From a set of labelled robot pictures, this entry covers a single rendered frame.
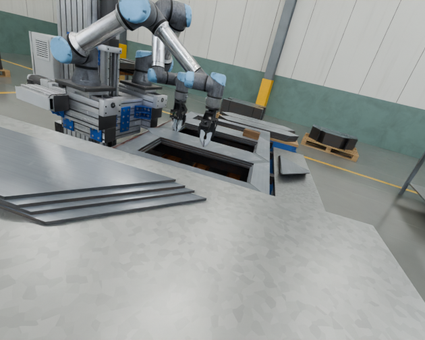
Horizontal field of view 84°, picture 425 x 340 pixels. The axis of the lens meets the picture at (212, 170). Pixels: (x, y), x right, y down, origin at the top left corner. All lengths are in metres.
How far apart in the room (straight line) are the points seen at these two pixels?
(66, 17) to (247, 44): 7.25
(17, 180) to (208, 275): 0.34
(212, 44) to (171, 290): 8.95
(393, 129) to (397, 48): 2.16
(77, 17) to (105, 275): 1.66
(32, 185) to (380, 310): 0.55
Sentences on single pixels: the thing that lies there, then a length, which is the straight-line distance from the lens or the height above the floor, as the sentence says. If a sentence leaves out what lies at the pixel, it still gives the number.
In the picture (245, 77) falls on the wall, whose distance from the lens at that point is 8.66.
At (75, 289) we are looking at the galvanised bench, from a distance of 0.33.
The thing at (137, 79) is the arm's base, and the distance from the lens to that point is 1.92.
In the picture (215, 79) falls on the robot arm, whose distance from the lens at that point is 1.16.
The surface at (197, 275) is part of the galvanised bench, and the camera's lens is 0.35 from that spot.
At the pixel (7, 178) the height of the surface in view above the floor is 1.07.
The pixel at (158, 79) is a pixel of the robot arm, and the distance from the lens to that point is 1.52.
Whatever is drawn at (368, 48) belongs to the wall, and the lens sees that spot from 8.50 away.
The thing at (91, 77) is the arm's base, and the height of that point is 1.09.
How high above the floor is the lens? 1.31
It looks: 25 degrees down
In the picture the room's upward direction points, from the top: 13 degrees clockwise
